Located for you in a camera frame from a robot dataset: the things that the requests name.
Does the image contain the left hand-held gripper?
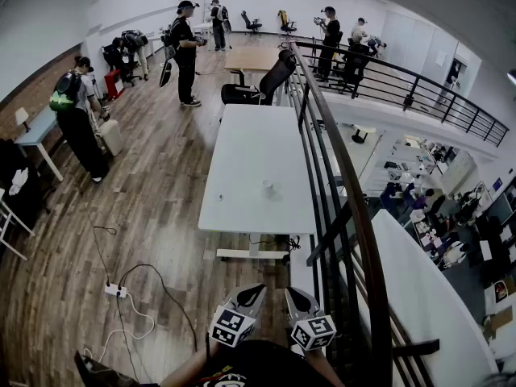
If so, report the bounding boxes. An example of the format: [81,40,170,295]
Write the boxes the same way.
[208,283,268,348]

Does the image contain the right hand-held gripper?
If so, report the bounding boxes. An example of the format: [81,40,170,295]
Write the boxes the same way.
[285,286,338,352]

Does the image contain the person's right forearm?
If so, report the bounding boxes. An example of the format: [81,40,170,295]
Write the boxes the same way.
[305,349,347,387]

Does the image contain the person's left forearm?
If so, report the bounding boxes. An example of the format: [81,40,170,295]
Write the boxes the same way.
[159,345,211,387]

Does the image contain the white table base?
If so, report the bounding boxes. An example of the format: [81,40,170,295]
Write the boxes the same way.
[216,234,291,262]

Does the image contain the person's black printed shirt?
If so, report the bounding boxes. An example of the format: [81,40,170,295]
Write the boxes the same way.
[188,339,324,387]

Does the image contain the black metal railing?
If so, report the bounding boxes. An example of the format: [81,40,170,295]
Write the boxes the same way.
[277,40,441,387]
[296,40,510,148]

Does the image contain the white power strip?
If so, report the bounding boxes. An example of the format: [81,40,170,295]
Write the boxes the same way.
[104,282,130,299]

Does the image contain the black bag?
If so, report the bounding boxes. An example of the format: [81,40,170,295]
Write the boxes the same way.
[73,350,159,387]

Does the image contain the round white table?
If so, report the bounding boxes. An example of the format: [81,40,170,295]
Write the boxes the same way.
[350,123,377,145]

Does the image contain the cardboard box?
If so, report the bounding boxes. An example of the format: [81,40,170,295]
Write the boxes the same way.
[485,306,516,335]

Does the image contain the beige trash bin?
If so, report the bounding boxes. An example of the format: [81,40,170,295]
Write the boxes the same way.
[96,119,124,157]

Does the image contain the black mesh office chair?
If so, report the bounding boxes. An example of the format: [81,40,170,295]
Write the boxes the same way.
[220,49,298,106]

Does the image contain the wooden table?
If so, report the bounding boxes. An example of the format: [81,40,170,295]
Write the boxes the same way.
[223,49,284,73]

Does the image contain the black garment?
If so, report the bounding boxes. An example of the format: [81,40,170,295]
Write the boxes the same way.
[0,138,46,234]

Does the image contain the red cabinet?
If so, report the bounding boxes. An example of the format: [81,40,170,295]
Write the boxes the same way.
[103,69,127,102]

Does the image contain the white cloth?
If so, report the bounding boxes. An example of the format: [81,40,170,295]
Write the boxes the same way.
[8,167,31,197]

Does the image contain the pale desk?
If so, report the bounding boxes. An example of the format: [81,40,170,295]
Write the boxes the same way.
[15,105,66,183]

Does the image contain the yellow-backed office chair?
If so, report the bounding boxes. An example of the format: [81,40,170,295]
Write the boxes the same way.
[277,9,299,36]

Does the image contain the white desk lamp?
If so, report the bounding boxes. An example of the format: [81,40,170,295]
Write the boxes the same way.
[15,107,32,134]

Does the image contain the black floor cable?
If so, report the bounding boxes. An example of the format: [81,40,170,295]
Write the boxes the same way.
[74,173,119,286]
[115,264,199,353]

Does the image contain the white floor cable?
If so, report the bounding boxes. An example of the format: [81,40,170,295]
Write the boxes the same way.
[82,294,156,364]

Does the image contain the white metal frame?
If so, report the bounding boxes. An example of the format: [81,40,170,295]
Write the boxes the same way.
[0,187,37,262]

